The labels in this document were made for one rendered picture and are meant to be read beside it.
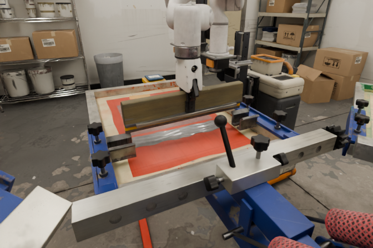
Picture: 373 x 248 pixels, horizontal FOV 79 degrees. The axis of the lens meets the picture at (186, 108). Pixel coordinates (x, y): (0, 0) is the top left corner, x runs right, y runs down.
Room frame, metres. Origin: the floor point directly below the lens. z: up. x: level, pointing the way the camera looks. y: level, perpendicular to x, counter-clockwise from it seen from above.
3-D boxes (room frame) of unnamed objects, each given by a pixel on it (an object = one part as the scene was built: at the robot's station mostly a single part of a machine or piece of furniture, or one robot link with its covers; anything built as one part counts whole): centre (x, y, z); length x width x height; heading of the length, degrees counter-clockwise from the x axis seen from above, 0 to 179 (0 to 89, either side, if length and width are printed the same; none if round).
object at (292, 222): (0.33, -0.15, 1.02); 0.17 x 0.06 x 0.05; 25
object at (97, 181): (0.51, 0.23, 0.98); 0.30 x 0.05 x 0.07; 25
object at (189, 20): (0.70, -0.02, 1.33); 0.15 x 0.10 x 0.11; 164
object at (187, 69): (0.66, 0.00, 1.20); 0.10 x 0.07 x 0.11; 25
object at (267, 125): (0.74, -0.27, 0.98); 0.30 x 0.05 x 0.07; 25
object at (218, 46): (1.28, -0.19, 1.21); 0.16 x 0.13 x 0.15; 117
